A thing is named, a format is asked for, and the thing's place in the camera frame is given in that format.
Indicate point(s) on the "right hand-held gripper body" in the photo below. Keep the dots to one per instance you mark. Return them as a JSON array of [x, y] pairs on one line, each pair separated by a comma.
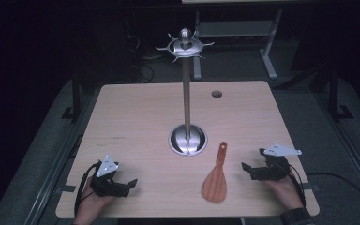
[[275, 170]]

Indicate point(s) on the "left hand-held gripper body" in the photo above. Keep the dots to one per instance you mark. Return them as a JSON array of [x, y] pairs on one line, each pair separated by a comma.
[[104, 184]]

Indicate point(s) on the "person's right hand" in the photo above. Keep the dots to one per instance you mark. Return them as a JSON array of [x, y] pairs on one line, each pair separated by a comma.
[[286, 193]]

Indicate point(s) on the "person's left hand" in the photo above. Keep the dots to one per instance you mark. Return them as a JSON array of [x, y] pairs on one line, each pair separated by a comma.
[[86, 206]]

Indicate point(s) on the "grey tape piece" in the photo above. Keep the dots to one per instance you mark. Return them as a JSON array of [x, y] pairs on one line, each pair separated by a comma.
[[312, 187], [68, 188]]

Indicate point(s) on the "wooden rice spatula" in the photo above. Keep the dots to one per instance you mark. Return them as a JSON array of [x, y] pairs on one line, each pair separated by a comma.
[[215, 186]]

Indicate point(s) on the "black wristband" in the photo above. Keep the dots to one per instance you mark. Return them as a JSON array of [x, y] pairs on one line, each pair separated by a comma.
[[295, 216]]

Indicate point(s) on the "black metal stand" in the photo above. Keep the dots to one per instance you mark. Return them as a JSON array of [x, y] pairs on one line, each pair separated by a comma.
[[335, 97], [75, 100]]

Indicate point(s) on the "metal utensil rack stand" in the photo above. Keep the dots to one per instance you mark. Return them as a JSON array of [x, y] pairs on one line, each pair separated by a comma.
[[186, 93]]

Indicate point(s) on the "aluminium floor rail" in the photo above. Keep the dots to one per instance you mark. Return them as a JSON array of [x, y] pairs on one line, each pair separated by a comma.
[[353, 165], [56, 165]]

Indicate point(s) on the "white desk frame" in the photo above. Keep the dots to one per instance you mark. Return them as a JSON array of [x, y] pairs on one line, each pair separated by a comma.
[[272, 59]]

